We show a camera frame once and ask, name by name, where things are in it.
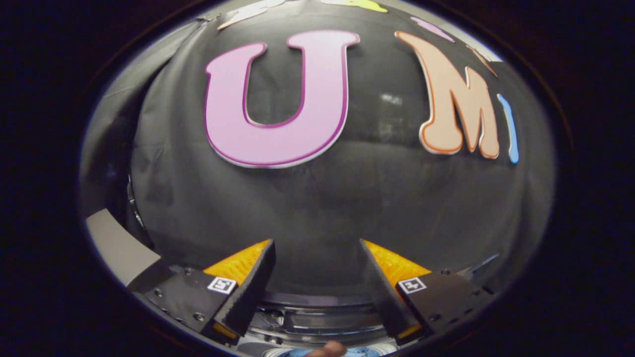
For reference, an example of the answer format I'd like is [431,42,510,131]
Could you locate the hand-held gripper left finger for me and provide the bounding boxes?
[128,239,277,347]

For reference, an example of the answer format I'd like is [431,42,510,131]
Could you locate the beige cabinet with dark frame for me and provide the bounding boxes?
[84,208,174,293]

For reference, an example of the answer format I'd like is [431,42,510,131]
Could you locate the light blue cloth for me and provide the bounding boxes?
[278,347,383,357]

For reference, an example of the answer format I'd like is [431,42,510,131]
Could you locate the grey washing machine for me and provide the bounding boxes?
[237,290,403,357]

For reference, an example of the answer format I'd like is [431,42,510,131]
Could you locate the backdrop stand pole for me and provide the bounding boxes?
[126,174,152,243]

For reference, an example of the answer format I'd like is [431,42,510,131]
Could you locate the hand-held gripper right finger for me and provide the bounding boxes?
[360,238,497,347]

